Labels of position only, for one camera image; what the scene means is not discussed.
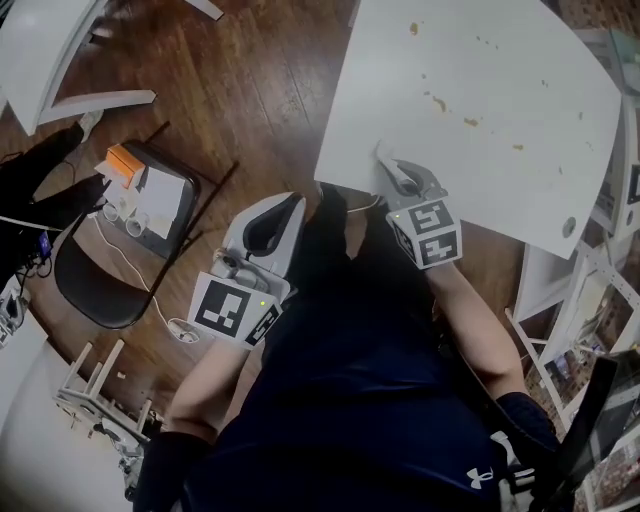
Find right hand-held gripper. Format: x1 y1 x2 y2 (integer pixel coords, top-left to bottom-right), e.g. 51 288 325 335
379 158 464 272

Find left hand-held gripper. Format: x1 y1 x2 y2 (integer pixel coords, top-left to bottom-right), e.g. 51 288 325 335
187 192 308 351

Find white wiping cloth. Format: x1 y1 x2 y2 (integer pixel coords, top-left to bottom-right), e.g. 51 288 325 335
373 139 417 195

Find person's right forearm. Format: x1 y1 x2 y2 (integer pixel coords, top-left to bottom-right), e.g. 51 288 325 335
427 259 524 401

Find person's left forearm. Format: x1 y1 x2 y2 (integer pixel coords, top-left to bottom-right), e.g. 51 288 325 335
167 334 259 441

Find white stained table top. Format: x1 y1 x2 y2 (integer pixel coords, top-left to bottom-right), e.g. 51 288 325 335
313 0 623 261

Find person's black trousers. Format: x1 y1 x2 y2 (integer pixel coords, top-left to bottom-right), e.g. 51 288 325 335
294 183 439 321

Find white papers on chair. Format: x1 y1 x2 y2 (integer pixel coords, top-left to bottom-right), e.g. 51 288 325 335
137 167 187 239

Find orange box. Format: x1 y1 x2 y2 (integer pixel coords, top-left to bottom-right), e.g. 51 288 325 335
105 144 146 189

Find white shelf unit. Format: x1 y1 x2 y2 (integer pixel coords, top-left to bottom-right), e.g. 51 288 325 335
504 239 640 431

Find black folding chair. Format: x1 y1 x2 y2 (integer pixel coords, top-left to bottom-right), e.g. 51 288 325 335
54 121 240 330

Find person's navy shirt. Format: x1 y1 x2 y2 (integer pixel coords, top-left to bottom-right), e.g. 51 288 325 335
133 294 561 512

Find white desk with grommet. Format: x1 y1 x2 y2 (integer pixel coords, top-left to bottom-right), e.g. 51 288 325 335
589 94 640 241

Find white wooden stool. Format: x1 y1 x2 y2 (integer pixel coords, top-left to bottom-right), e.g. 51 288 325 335
54 339 154 441

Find black office chair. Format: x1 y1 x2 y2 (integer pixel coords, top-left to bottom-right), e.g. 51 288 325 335
529 349 640 512

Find small white side table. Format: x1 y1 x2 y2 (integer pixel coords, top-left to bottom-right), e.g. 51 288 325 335
0 0 224 136

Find thin white floor cable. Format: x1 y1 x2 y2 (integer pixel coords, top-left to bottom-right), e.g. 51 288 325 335
347 194 382 214

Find white charger cable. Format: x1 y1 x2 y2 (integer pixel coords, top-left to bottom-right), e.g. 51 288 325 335
94 217 199 344

